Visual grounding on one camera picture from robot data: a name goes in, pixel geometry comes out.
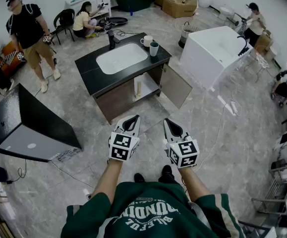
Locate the white bathtub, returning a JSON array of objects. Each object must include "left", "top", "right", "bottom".
[{"left": 179, "top": 25, "right": 254, "bottom": 92}]

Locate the orange bag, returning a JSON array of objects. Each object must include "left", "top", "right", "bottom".
[{"left": 0, "top": 41, "right": 26, "bottom": 76}]

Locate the black equipment bag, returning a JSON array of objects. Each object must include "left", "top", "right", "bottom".
[{"left": 96, "top": 17, "right": 113, "bottom": 32}]

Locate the white power cable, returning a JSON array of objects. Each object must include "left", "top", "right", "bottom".
[{"left": 194, "top": 103, "right": 227, "bottom": 172}]

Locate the black box cabinet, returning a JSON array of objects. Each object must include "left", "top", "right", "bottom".
[{"left": 0, "top": 83, "right": 82, "bottom": 163}]

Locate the white drain pipe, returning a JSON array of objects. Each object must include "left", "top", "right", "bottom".
[{"left": 134, "top": 74, "right": 144, "bottom": 99}]

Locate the large cardboard box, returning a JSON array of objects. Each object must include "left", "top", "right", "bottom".
[{"left": 162, "top": 0, "right": 199, "bottom": 19}]

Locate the metal rack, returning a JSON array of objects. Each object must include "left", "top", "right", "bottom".
[{"left": 251, "top": 162, "right": 287, "bottom": 217}]

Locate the white power strip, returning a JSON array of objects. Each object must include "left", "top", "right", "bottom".
[{"left": 229, "top": 100, "right": 238, "bottom": 116}]

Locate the white sink basin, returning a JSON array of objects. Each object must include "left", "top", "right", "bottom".
[{"left": 96, "top": 42, "right": 149, "bottom": 75}]

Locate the small open cardboard box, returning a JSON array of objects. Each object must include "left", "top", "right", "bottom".
[{"left": 253, "top": 30, "right": 273, "bottom": 56}]

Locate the dark teal cup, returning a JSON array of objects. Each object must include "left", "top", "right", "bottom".
[{"left": 149, "top": 41, "right": 160, "bottom": 57}]

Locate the black power cable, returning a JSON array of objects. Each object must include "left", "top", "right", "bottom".
[{"left": 5, "top": 159, "right": 27, "bottom": 184}]

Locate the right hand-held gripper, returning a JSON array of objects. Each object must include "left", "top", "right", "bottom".
[{"left": 163, "top": 118, "right": 200, "bottom": 169}]

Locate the ribbed grey basket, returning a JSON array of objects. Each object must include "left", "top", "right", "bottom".
[{"left": 177, "top": 21, "right": 201, "bottom": 49}]

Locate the person's left forearm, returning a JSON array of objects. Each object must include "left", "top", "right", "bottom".
[{"left": 90, "top": 159, "right": 124, "bottom": 200}]

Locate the person's right forearm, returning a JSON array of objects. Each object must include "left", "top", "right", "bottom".
[{"left": 177, "top": 167, "right": 212, "bottom": 203}]

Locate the dark green bathtub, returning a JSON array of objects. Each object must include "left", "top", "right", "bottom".
[{"left": 111, "top": 0, "right": 156, "bottom": 12}]

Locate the person's right leg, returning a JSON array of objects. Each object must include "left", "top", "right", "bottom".
[{"left": 158, "top": 165, "right": 181, "bottom": 185}]

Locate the black vanity with white sink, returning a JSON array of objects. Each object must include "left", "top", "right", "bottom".
[{"left": 74, "top": 32, "right": 172, "bottom": 125}]

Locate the black sink faucet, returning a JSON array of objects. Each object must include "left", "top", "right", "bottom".
[{"left": 107, "top": 29, "right": 121, "bottom": 50}]

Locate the metal wire stand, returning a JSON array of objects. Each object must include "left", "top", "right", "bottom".
[{"left": 243, "top": 51, "right": 269, "bottom": 83}]

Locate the black coiled cable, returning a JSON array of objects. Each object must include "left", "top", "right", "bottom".
[{"left": 113, "top": 28, "right": 139, "bottom": 37}]

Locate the green printed t-shirt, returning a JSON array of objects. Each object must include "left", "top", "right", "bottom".
[{"left": 60, "top": 181, "right": 245, "bottom": 238}]

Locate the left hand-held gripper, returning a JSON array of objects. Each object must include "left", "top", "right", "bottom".
[{"left": 108, "top": 115, "right": 141, "bottom": 162}]

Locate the black armchair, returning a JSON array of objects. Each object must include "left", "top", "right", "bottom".
[{"left": 53, "top": 8, "right": 76, "bottom": 46}]

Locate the black bathtub faucet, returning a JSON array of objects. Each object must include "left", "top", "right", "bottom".
[{"left": 236, "top": 35, "right": 250, "bottom": 57}]

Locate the white ceramic mug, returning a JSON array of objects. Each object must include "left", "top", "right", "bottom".
[{"left": 140, "top": 35, "right": 154, "bottom": 48}]

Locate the grey cabinet door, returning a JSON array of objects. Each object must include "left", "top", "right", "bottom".
[{"left": 159, "top": 63, "right": 193, "bottom": 110}]

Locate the white vanity cabinet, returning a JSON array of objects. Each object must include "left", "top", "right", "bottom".
[{"left": 64, "top": 0, "right": 112, "bottom": 18}]

